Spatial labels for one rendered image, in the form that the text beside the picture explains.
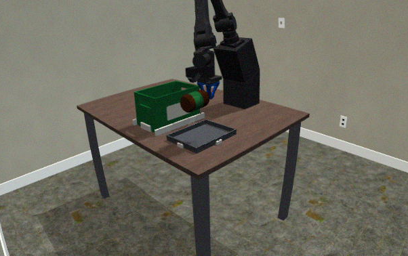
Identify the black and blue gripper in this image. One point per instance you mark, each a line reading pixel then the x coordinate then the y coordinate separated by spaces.
pixel 209 83

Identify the green bottle crate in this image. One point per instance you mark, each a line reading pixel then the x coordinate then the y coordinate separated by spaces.
pixel 159 106

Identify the green and brown bottle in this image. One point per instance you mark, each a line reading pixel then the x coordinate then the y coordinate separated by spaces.
pixel 194 101

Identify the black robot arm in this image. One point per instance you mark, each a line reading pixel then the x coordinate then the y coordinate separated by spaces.
pixel 222 21

